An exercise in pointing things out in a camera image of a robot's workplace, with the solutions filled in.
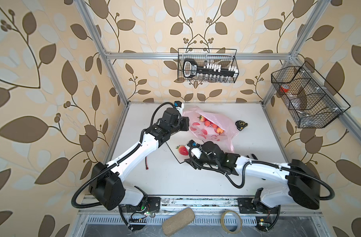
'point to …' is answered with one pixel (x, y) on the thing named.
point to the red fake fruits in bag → (217, 129)
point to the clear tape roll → (238, 220)
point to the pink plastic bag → (210, 127)
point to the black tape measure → (240, 124)
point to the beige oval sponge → (177, 221)
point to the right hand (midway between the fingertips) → (188, 156)
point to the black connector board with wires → (146, 163)
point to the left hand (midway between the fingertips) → (190, 118)
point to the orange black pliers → (253, 155)
